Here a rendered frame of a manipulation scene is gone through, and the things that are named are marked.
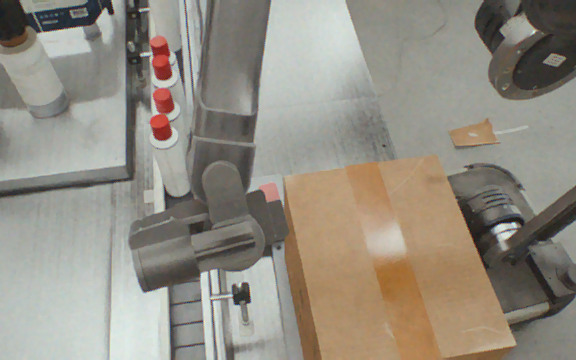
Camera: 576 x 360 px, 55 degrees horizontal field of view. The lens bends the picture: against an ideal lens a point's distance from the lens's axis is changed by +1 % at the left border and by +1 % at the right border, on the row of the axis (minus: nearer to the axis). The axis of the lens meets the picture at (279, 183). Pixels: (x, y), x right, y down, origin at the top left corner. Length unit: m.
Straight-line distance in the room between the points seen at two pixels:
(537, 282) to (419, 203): 1.08
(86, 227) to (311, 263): 0.57
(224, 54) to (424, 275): 0.42
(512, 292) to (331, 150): 0.82
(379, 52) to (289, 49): 1.28
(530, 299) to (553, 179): 0.71
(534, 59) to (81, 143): 0.88
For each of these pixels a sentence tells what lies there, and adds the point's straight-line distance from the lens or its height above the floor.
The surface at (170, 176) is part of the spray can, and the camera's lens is 1.05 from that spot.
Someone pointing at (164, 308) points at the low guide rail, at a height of 0.92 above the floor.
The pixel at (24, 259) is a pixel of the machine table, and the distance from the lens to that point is 1.20.
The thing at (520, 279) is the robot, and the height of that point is 0.24.
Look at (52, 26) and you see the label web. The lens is 1.45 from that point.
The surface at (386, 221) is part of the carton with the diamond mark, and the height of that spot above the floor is 1.12.
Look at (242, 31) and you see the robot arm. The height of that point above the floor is 1.47.
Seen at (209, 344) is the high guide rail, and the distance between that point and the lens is 0.89.
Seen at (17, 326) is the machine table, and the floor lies 0.83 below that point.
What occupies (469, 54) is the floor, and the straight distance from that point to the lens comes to 2.76.
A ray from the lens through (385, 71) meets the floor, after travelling 2.60.
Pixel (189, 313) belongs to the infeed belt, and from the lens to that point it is 1.00.
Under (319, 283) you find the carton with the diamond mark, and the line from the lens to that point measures 0.74.
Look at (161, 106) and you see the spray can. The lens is 1.01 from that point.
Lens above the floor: 1.80
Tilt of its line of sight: 56 degrees down
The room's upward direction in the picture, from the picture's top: 1 degrees counter-clockwise
